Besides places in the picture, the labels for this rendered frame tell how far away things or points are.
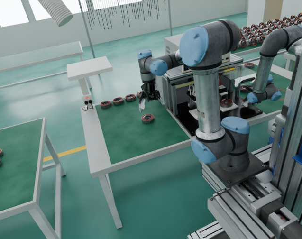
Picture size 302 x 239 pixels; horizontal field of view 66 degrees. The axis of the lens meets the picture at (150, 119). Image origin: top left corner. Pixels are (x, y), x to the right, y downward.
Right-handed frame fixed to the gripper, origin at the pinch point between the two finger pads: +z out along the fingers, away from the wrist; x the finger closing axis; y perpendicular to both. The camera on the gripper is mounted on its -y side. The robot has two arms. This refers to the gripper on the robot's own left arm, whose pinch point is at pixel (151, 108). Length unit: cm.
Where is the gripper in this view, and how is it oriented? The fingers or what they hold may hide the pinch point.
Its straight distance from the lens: 139.6
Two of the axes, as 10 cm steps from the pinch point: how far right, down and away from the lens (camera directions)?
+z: 1.3, 8.3, 5.4
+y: 3.9, 4.6, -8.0
